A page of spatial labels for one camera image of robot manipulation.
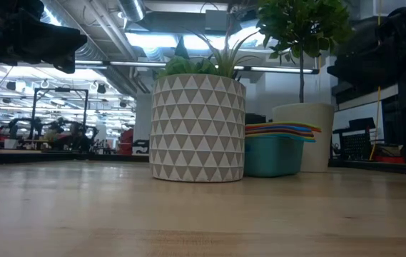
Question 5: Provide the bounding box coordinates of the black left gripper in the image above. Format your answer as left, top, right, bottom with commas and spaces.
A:
0, 0, 88, 75

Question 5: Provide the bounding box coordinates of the red bin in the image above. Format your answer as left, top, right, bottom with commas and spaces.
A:
372, 154, 405, 164

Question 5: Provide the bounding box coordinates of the black pegboard cart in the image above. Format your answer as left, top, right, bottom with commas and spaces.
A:
332, 117, 377, 161

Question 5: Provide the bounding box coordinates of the green measuring cup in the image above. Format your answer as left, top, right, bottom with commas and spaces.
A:
245, 121, 322, 132

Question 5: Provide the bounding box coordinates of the orange measuring cup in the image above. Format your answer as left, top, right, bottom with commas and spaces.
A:
245, 127, 314, 136

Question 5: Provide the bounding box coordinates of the triangle-patterned plant pot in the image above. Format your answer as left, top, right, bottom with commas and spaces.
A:
150, 74, 247, 183

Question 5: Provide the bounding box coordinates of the white ceiling box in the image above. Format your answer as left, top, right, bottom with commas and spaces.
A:
355, 0, 406, 19

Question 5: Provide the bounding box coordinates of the teal plastic basket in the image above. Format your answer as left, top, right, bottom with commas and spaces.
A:
244, 136, 305, 178

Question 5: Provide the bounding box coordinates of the green succulent plant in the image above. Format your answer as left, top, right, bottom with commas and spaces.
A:
158, 26, 260, 79

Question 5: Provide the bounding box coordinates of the person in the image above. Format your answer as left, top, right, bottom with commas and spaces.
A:
67, 122, 95, 151

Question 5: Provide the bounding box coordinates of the small leafy green tree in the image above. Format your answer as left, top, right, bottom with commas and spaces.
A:
255, 0, 353, 104

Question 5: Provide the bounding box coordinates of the black metal gantry frame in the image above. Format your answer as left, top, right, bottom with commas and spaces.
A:
31, 88, 89, 140

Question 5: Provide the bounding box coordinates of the yellow cable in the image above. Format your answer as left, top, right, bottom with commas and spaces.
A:
368, 0, 382, 161

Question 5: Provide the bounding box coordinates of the red office chair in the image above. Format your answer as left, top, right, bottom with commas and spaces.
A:
118, 128, 135, 155

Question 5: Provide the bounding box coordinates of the grey ceiling box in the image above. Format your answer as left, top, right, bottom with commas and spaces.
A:
204, 9, 230, 32

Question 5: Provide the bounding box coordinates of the small blue measuring cup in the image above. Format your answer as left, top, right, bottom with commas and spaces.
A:
245, 124, 314, 133

